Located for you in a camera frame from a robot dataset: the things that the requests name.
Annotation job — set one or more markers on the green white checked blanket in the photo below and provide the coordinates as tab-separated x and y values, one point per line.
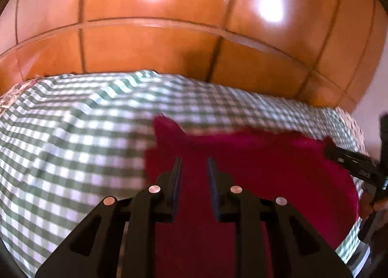
75	150

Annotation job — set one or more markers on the dark red fleece garment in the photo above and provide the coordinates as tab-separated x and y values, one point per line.
272	174

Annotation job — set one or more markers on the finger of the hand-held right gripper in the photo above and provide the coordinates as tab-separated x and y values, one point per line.
348	161

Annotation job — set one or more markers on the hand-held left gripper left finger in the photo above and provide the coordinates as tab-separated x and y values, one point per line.
177	187

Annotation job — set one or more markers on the grey bed frame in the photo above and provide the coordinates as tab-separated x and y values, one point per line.
359	250

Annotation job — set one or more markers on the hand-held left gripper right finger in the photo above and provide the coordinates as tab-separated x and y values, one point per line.
212	187

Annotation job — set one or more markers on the person's right hand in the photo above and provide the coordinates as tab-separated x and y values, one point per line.
366	205

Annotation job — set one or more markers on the floral bed sheet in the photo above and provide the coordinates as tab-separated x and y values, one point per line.
15	96

